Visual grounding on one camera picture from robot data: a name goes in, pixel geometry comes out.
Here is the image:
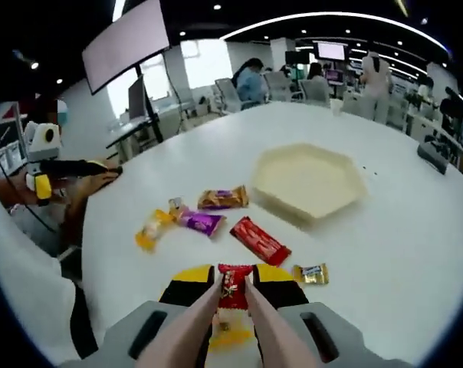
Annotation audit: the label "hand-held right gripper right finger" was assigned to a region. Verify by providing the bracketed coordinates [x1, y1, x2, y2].
[252, 262, 415, 368]

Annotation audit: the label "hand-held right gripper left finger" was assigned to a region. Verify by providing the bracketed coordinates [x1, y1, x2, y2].
[57, 262, 217, 368]

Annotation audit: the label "small gold food packet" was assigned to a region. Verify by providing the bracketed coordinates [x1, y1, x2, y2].
[292, 262, 330, 287]

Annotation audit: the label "small red food packet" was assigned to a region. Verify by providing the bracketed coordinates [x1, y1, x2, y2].
[217, 262, 254, 311]

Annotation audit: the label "pink food tongs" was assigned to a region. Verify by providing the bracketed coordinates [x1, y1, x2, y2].
[133, 272, 321, 368]

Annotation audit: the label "long red food packet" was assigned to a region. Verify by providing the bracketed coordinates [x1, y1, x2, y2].
[229, 215, 293, 268]

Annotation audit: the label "yellow pastry food packet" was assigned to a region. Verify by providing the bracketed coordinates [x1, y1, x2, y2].
[208, 308, 259, 352]
[134, 209, 176, 253]

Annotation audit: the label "purple food packet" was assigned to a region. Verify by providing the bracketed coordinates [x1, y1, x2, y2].
[176, 209, 227, 238]

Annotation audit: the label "small orange food packet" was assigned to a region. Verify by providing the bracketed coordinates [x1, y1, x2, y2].
[168, 196, 187, 216]

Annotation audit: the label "brown food packet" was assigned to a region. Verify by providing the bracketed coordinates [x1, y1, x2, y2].
[197, 185, 250, 211]

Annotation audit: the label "cream hexagonal container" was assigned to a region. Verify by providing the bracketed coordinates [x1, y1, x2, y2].
[251, 142, 366, 229]

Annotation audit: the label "white computer desk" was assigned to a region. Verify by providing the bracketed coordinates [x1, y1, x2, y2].
[105, 114, 159, 154]

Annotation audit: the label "small desk monitor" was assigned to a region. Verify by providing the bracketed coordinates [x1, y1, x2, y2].
[127, 74, 146, 120]

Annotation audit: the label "operator in white shirt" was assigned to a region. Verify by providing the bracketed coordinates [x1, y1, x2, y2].
[0, 179, 102, 367]

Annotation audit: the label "large display screen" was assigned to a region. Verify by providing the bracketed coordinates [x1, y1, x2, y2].
[81, 0, 171, 96]

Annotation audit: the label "white office chair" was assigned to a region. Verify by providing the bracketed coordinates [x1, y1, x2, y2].
[264, 71, 294, 103]
[215, 78, 242, 114]

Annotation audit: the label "grey headset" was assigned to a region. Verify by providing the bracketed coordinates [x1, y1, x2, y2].
[417, 140, 453, 176]

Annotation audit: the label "group of round ceiling downlights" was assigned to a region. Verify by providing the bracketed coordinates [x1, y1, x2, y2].
[12, 0, 428, 84]

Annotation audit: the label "small bright display screen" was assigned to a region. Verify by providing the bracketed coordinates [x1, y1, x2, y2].
[316, 41, 347, 61]

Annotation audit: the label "thin curved ceiling light strip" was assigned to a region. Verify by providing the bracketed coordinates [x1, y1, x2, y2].
[222, 11, 447, 49]

